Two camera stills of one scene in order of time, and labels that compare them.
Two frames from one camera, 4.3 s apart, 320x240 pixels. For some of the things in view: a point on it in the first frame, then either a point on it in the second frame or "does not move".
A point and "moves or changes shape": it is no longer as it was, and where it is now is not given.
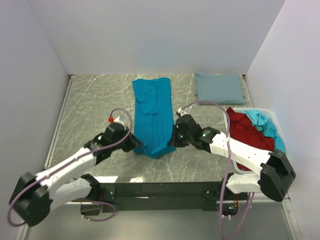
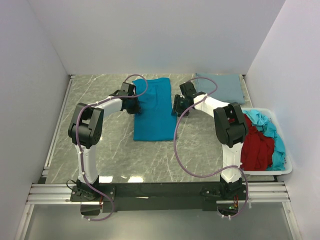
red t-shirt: x=242 y=128 does not move
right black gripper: x=176 y=142 → x=176 y=109
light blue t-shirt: x=268 y=128 does not move
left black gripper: x=133 y=143 → x=137 y=109
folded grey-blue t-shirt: x=220 y=88 does not move
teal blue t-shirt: x=154 y=113 moves or changes shape
